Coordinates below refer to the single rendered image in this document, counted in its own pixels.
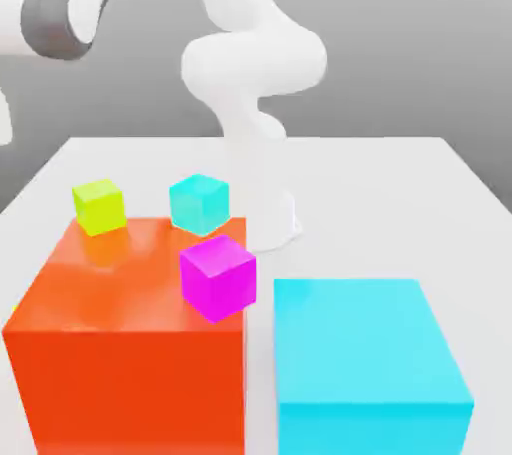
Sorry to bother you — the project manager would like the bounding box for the small cyan cube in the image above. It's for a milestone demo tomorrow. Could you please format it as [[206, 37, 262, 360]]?
[[168, 173, 232, 238]]

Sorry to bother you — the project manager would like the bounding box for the small magenta cube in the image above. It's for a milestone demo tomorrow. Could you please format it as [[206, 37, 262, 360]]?
[[178, 233, 258, 325]]

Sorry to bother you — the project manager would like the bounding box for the small lime yellow cube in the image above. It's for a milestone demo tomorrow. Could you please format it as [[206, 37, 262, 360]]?
[[71, 177, 129, 238]]

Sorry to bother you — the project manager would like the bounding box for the large cyan box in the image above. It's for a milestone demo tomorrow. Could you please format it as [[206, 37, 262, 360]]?
[[273, 277, 476, 455]]

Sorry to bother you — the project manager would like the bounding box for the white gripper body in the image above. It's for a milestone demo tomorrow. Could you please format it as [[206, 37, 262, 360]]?
[[0, 85, 14, 147]]

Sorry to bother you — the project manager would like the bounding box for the large orange box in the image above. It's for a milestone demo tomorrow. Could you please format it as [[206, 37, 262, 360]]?
[[1, 216, 248, 455]]

